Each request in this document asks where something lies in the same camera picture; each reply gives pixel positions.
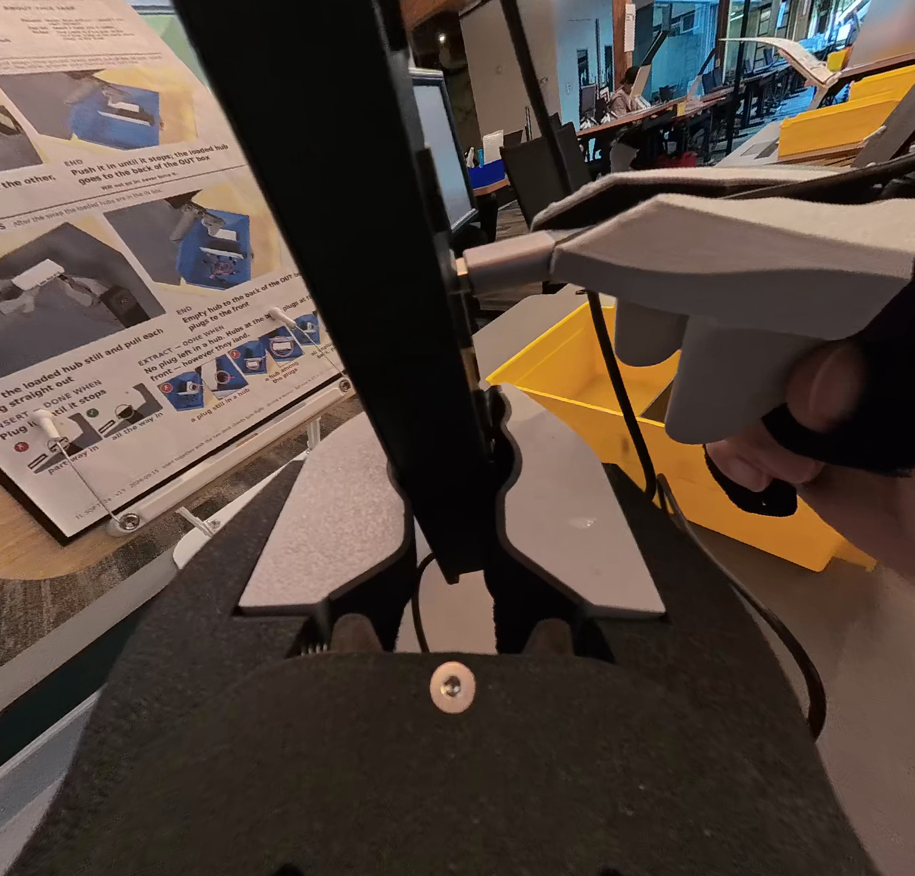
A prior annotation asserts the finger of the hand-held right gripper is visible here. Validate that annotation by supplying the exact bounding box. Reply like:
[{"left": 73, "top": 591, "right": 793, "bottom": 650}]
[
  {"left": 530, "top": 165, "right": 848, "bottom": 234},
  {"left": 549, "top": 195, "right": 915, "bottom": 342}
]

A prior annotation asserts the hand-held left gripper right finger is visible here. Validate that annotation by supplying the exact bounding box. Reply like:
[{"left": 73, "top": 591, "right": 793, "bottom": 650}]
[{"left": 489, "top": 384, "right": 667, "bottom": 644}]

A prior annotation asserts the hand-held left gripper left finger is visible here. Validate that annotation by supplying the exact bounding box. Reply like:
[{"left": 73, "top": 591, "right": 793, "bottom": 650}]
[{"left": 237, "top": 411, "right": 417, "bottom": 644}]

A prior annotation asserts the thin black hub cable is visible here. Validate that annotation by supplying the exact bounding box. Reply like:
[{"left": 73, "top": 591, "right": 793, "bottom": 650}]
[{"left": 411, "top": 0, "right": 829, "bottom": 741}]

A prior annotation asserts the yellow storage bin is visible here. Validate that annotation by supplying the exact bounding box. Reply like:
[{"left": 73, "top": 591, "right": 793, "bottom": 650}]
[{"left": 486, "top": 303, "right": 878, "bottom": 574}]

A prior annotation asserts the black USB hub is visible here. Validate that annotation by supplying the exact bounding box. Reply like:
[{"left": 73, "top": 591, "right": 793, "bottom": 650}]
[{"left": 153, "top": 0, "right": 503, "bottom": 585}]

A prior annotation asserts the person's right hand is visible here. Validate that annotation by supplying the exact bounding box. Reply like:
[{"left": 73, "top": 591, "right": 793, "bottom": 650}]
[{"left": 704, "top": 340, "right": 915, "bottom": 585}]

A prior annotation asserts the row of wooden desks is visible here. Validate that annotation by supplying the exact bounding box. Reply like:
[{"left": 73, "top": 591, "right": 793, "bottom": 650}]
[{"left": 575, "top": 82, "right": 780, "bottom": 169}]

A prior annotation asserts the row of yellow bins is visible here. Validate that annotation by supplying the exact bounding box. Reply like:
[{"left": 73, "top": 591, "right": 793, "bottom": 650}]
[{"left": 775, "top": 64, "right": 915, "bottom": 161}]

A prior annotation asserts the mobile whiteboard black stand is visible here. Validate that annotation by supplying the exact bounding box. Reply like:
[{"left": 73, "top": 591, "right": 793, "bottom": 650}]
[{"left": 409, "top": 67, "right": 481, "bottom": 235}]

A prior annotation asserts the instruction sheet on wooden stand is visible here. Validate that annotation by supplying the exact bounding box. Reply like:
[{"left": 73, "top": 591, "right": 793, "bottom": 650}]
[{"left": 0, "top": 376, "right": 358, "bottom": 584}]

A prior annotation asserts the printed instruction sheet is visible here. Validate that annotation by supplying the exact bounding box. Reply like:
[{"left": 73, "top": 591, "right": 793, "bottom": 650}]
[{"left": 0, "top": 0, "right": 353, "bottom": 540}]

